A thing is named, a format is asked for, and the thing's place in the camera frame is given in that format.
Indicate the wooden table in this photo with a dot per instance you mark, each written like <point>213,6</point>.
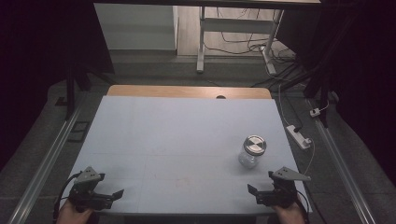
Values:
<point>174,91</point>

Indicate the aluminium floor rail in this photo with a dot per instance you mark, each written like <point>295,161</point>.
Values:
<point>46,161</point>
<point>342,168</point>

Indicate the silver metal jar lid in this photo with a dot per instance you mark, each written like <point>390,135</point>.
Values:
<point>254,145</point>

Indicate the black curtain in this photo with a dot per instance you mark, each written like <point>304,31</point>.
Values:
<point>37,62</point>
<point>358,62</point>

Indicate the black metal stand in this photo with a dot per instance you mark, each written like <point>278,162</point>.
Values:
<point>70,93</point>

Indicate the white desk frame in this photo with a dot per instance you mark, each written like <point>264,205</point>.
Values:
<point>236,25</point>

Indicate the white power strip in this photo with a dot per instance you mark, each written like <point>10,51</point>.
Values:
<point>298,137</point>

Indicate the white cabinet panel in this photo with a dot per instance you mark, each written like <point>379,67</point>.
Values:
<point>137,28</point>

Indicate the person's left hand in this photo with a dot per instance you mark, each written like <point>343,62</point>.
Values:
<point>71,216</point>

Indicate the person's right hand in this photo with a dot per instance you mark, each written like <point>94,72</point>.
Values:
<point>291,215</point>

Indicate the clear glass jar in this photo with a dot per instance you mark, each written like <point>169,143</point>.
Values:
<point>247,160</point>

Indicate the small white adapter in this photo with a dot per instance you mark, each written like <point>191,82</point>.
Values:
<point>315,112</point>

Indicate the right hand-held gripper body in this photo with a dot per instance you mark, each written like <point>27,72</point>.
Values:
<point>281,194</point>

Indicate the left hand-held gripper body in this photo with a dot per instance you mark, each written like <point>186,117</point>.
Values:
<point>87,194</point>

